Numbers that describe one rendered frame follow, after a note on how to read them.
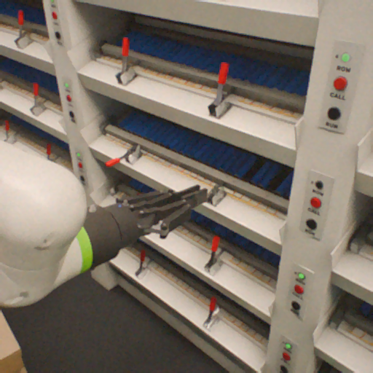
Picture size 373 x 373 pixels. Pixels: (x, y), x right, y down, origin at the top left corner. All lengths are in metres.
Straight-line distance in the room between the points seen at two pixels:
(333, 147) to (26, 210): 0.43
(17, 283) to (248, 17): 0.50
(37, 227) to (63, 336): 0.93
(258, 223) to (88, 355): 0.70
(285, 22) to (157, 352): 0.95
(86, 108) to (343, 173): 0.69
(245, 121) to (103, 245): 0.33
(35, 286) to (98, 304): 0.87
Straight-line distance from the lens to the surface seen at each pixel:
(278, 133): 0.73
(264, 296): 0.96
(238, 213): 0.85
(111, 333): 1.36
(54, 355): 1.35
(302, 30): 0.66
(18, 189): 0.47
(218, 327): 1.14
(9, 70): 1.66
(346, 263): 0.78
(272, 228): 0.82
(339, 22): 0.62
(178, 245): 1.07
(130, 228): 0.67
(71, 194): 0.48
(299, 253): 0.79
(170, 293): 1.22
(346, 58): 0.62
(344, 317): 0.92
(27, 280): 0.56
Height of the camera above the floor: 1.04
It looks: 33 degrees down
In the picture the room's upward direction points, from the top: straight up
